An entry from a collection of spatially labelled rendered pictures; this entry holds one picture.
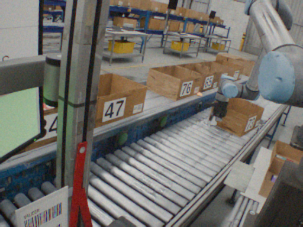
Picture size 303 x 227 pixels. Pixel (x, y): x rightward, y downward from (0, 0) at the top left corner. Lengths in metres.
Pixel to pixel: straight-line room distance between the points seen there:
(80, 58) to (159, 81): 1.67
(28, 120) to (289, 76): 0.64
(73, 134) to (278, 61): 0.59
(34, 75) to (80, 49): 0.11
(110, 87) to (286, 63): 1.23
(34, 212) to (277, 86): 0.65
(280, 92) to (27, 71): 0.63
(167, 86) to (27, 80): 1.60
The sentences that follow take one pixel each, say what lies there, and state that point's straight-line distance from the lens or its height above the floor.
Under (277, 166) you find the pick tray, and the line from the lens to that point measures 1.64.
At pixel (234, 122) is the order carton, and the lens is 1.97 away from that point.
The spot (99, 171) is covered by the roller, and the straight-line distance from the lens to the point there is 1.26.
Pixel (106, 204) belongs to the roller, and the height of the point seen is 0.74.
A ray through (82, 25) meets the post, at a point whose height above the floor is 1.47.
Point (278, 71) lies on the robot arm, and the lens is 0.76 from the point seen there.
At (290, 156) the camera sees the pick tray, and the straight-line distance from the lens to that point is 1.95.
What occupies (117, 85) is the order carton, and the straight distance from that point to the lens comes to 1.70.
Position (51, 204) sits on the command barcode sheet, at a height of 1.23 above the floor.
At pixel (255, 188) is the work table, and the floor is 0.75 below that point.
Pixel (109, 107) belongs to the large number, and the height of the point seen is 0.98.
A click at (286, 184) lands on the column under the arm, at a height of 1.07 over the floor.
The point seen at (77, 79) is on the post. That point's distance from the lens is 0.32.
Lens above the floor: 1.50
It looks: 23 degrees down
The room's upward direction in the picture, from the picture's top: 11 degrees clockwise
